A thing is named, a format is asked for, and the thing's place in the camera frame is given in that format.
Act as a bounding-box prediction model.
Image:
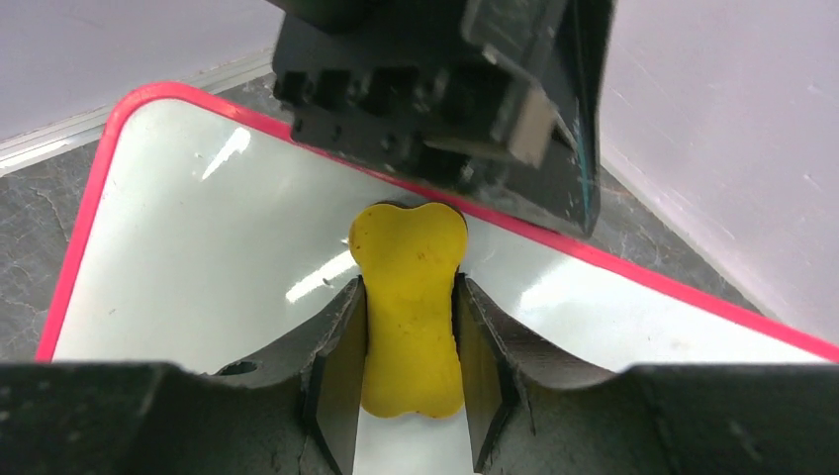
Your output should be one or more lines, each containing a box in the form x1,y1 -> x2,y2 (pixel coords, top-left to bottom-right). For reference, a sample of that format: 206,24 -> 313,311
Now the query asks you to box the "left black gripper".
272,0 -> 615,238

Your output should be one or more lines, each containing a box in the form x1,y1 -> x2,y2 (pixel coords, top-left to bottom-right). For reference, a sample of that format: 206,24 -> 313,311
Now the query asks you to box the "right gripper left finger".
213,276 -> 367,474

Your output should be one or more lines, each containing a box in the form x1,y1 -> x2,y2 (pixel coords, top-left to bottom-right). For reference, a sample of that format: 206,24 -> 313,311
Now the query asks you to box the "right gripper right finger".
452,273 -> 614,474

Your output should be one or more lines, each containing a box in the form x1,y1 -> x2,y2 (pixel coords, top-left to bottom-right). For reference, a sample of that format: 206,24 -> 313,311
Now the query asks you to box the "pink framed whiteboard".
1,83 -> 838,474

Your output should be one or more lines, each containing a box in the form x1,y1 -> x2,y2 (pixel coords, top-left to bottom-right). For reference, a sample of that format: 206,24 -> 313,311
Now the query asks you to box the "yellow bone-shaped eraser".
348,203 -> 468,419

